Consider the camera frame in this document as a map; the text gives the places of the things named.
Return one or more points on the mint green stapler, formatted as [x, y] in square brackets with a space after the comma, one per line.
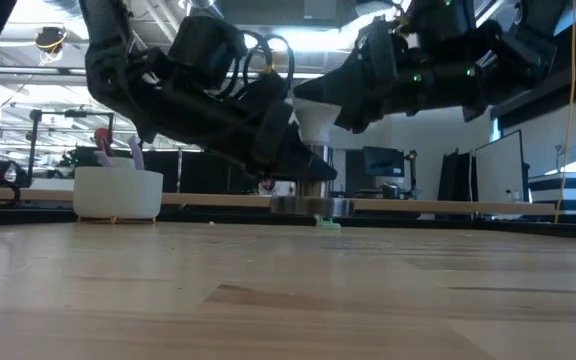
[329, 225]

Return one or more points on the brass lamp socket base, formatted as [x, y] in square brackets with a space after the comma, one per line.
[313, 206]

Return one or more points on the black background gantry frame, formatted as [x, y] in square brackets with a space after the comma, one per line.
[75, 113]

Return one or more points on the white board with black frame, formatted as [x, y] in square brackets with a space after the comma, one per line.
[498, 167]

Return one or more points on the tall pale purple utensil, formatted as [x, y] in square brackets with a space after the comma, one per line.
[137, 152]

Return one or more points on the black aluminium table frame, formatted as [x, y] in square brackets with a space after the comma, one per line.
[468, 222]

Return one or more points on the red background object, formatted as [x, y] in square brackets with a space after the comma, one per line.
[102, 137]

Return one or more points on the black folded panels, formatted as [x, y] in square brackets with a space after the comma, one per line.
[455, 175]

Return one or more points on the black partition screen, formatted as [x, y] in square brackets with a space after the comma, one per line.
[193, 175]

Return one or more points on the white LED light bulb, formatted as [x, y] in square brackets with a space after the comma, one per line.
[315, 122]

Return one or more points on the person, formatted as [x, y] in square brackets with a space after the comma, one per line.
[273, 187]

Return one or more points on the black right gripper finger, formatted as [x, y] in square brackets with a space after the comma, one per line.
[340, 87]

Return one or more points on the short pale purple utensil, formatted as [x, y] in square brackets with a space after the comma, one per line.
[103, 160]

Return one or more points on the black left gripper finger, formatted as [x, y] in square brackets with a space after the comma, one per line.
[288, 160]

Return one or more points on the white ribbed round container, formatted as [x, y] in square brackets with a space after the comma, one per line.
[118, 195]

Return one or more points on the black computer monitor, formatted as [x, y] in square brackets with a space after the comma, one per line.
[383, 161]

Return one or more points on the long ceiling light fixture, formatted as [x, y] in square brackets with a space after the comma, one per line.
[28, 72]

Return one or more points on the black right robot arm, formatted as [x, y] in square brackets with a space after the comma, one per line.
[493, 50]

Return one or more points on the black and white shelf unit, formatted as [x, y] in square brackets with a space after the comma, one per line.
[568, 192]

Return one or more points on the light wood neighbouring desk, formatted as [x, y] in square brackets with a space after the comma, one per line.
[418, 206]

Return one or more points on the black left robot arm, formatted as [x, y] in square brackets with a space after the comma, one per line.
[103, 60]

